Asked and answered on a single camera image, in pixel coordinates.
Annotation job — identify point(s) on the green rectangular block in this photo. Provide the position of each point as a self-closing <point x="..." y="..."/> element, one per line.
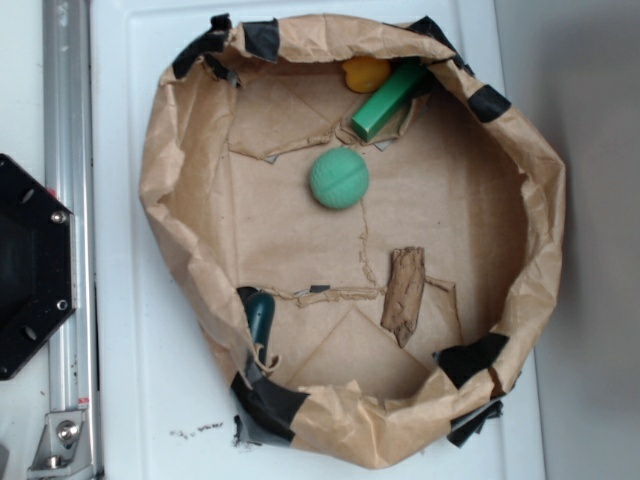
<point x="393" y="94"/>

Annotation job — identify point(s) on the light green dimpled ball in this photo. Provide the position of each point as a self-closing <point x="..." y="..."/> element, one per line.
<point x="339" y="178"/>

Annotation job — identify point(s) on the metal corner bracket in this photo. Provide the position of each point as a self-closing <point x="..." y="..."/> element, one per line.
<point x="64" y="447"/>

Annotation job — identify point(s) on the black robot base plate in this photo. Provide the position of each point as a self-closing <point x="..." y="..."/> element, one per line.
<point x="37" y="273"/>

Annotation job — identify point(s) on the yellow plastic toy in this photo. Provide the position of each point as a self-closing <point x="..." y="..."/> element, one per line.
<point x="366" y="74"/>

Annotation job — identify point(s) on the dark green plastic pickle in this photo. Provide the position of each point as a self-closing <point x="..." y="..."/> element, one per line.
<point x="260" y="313"/>

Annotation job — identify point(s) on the aluminium extrusion rail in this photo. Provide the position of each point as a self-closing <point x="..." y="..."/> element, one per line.
<point x="73" y="349"/>

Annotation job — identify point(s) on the brown driftwood piece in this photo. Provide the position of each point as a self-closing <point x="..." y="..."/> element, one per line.
<point x="404" y="293"/>

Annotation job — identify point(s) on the brown paper bag tray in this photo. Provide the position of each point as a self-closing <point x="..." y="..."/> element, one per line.
<point x="457" y="170"/>

